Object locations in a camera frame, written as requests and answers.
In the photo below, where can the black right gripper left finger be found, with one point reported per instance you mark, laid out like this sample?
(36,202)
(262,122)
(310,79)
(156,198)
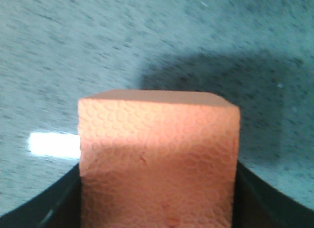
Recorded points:
(56,207)

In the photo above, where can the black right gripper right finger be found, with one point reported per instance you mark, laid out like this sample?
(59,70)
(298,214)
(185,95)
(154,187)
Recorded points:
(257,204)

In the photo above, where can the orange foam block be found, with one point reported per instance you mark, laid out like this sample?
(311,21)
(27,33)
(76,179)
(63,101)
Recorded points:
(157,159)

